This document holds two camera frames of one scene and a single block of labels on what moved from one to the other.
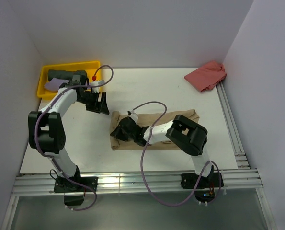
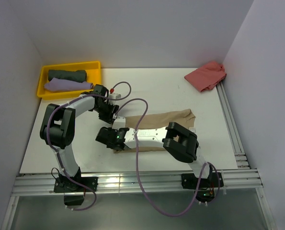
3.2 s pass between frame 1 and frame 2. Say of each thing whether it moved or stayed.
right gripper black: moved
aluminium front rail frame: stayed
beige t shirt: stayed
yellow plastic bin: stayed
